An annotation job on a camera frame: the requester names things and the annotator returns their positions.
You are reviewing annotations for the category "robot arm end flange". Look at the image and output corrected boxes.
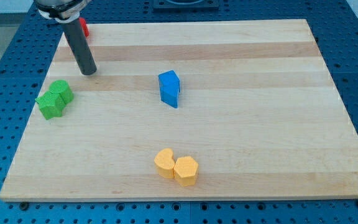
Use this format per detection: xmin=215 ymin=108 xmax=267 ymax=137
xmin=34 ymin=0 xmax=92 ymax=24

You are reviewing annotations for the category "blue triangular block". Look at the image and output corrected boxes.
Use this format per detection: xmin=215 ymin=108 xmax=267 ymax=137
xmin=160 ymin=84 xmax=180 ymax=108

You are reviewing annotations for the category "blue cube block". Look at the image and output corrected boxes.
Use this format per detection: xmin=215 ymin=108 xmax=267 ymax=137
xmin=158 ymin=70 xmax=180 ymax=91

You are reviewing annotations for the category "yellow heart block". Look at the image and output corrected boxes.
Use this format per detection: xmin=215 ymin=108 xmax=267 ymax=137
xmin=154 ymin=148 xmax=175 ymax=179

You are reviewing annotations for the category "yellow hexagon block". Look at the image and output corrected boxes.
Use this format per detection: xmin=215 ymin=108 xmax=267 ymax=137
xmin=173 ymin=156 xmax=199 ymax=187

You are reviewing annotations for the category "wooden board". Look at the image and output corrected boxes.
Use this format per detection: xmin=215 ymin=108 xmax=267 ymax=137
xmin=0 ymin=19 xmax=358 ymax=202

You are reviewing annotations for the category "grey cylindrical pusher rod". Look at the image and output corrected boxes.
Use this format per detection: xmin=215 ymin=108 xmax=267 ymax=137
xmin=61 ymin=19 xmax=97 ymax=75

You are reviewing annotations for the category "green cylinder block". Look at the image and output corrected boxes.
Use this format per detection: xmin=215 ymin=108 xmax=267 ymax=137
xmin=48 ymin=80 xmax=74 ymax=105

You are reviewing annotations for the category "red block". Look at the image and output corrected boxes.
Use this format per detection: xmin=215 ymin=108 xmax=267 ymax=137
xmin=79 ymin=17 xmax=90 ymax=37

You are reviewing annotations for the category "green star block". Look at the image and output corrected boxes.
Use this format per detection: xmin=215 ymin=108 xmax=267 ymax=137
xmin=35 ymin=91 xmax=66 ymax=120

